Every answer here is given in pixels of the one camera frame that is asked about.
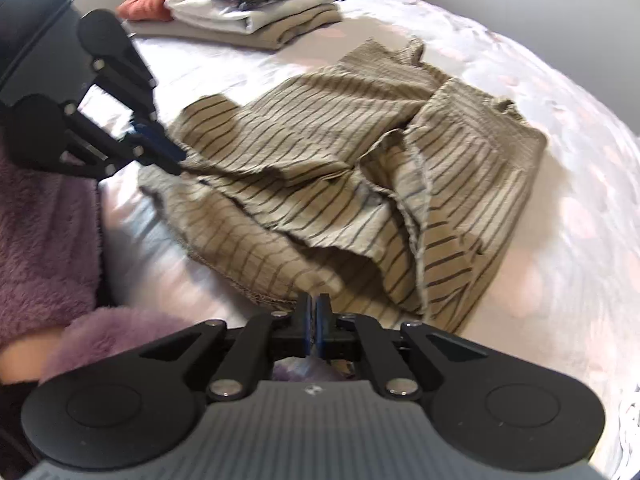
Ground white folded garment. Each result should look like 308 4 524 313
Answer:
165 0 341 36

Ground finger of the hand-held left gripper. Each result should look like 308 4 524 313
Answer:
60 101 185 182
90 39 162 125

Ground bed with pink dotted sheet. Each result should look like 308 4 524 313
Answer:
75 0 640 476

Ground person's left forearm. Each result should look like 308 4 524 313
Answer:
0 152 103 333

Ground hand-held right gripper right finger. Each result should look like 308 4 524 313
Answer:
314 294 488 401

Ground purple fleece garment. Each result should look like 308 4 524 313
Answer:
40 305 196 383

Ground beige folded garment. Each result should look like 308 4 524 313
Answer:
125 2 345 52

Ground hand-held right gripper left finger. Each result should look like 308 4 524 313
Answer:
140 291 313 401

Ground beige striped pants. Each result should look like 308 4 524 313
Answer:
139 37 548 336

